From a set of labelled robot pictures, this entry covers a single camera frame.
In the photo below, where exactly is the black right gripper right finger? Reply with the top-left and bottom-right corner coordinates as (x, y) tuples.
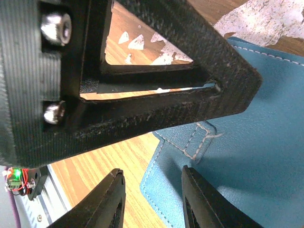
(181, 165), (262, 228)

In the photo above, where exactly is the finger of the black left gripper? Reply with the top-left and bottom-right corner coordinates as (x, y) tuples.
(11, 91), (221, 164)
(80, 0), (262, 116)

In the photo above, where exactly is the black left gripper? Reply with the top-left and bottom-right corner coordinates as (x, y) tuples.
(0, 0), (90, 166)

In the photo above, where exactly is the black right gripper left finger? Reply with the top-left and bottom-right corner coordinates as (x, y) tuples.
(49, 169), (126, 228)

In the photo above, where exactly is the teal leather card holder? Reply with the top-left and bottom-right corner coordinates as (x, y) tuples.
(140, 37), (304, 228)

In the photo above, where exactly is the aluminium mounting rail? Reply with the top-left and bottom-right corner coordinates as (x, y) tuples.
(15, 165), (72, 228)

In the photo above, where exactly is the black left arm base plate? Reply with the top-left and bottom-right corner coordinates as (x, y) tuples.
(2, 166), (48, 200)

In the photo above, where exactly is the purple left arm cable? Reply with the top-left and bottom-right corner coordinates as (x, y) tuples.
(8, 192), (22, 228)

